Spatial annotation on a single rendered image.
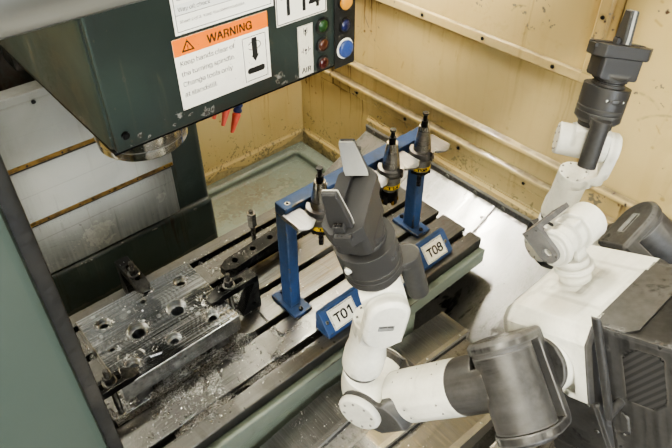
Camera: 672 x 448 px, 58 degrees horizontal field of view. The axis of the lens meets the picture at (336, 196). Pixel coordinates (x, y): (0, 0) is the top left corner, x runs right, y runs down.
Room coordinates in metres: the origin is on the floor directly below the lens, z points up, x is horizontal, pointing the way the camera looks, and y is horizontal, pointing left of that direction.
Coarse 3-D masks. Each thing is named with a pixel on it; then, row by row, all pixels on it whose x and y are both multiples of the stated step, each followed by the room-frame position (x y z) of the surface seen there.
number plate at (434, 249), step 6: (432, 240) 1.20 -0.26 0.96; (438, 240) 1.21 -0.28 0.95; (426, 246) 1.18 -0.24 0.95; (432, 246) 1.19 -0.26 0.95; (438, 246) 1.19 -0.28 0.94; (444, 246) 1.20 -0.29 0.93; (426, 252) 1.17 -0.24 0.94; (432, 252) 1.17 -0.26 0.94; (438, 252) 1.18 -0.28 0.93; (444, 252) 1.19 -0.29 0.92; (426, 258) 1.16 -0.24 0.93; (432, 258) 1.16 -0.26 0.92
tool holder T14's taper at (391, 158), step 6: (390, 144) 1.16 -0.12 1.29; (396, 144) 1.16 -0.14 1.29; (390, 150) 1.16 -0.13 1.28; (396, 150) 1.16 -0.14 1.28; (384, 156) 1.16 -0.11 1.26; (390, 156) 1.15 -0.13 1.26; (396, 156) 1.16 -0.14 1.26; (384, 162) 1.16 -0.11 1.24; (390, 162) 1.15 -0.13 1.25; (396, 162) 1.15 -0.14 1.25; (384, 168) 1.16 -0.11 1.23; (390, 168) 1.15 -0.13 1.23; (396, 168) 1.15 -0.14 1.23
